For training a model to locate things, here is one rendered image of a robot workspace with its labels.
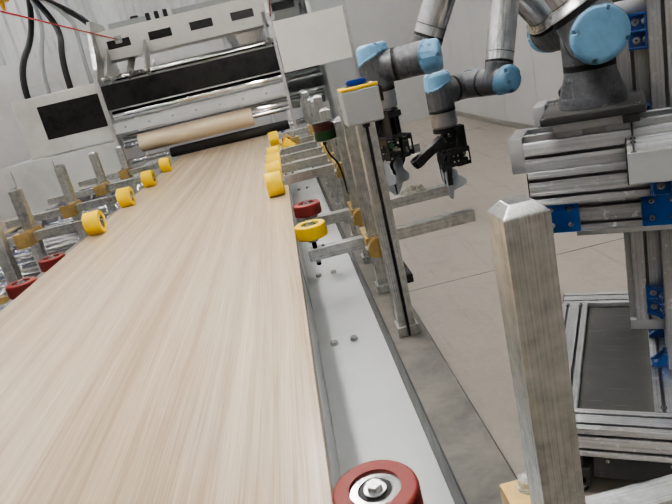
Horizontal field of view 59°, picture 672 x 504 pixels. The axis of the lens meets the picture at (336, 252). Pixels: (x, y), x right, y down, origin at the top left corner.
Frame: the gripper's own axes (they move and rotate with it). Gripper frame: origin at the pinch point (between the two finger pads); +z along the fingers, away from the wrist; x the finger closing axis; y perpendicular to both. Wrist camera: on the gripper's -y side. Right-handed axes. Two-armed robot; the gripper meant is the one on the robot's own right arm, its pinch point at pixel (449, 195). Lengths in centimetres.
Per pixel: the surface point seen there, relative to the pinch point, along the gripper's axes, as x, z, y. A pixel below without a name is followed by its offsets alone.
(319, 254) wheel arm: -26.9, -0.3, -41.9
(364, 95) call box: -59, -38, -27
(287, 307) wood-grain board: -76, -8, -49
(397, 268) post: -58, -3, -27
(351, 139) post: -30.8, -26.9, -28.1
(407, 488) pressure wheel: -126, -8, -40
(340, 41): 247, -56, 7
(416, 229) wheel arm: -26.6, -0.4, -16.4
